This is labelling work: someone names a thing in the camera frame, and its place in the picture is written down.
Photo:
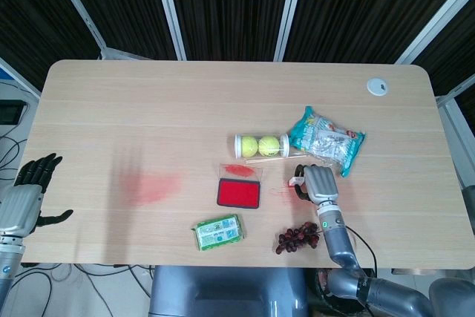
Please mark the white aluminium partition post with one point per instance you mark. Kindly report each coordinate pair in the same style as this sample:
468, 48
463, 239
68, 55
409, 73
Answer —
291, 9
76, 7
434, 20
168, 9

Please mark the dark red grape bunch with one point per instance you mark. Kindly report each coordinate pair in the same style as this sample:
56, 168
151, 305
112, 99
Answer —
297, 237

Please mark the thin wooden stick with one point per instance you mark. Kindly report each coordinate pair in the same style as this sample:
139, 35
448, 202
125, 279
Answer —
263, 160

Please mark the teal snack bag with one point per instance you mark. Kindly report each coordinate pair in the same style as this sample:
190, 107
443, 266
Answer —
319, 135

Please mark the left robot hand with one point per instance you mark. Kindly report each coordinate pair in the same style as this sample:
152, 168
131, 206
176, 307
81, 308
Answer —
20, 209

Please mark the black waste bin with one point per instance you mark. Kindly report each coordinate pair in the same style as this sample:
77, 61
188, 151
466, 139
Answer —
334, 306

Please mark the green tissue pack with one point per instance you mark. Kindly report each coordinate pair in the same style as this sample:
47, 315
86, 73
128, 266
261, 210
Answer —
219, 232

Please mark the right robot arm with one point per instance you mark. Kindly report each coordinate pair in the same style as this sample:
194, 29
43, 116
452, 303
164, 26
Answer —
335, 239

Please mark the red ink pad black case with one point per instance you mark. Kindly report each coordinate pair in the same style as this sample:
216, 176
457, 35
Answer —
237, 194

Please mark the black screen device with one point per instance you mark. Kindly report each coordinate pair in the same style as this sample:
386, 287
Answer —
11, 112

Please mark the clear plastic ball tube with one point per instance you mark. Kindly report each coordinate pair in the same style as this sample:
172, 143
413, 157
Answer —
237, 146

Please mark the white blue partition frame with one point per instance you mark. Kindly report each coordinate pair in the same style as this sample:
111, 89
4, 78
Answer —
18, 79

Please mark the yellow tennis ball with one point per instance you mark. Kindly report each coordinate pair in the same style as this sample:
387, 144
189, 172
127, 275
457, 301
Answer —
268, 146
249, 146

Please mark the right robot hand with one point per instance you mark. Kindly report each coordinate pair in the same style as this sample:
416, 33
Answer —
321, 185

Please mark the grey robot base body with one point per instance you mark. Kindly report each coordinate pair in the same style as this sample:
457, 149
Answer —
222, 291

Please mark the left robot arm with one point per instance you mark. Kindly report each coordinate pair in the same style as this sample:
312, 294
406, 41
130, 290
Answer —
9, 254

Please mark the clear plastic bag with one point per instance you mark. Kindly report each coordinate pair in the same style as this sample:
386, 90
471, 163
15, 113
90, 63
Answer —
241, 169

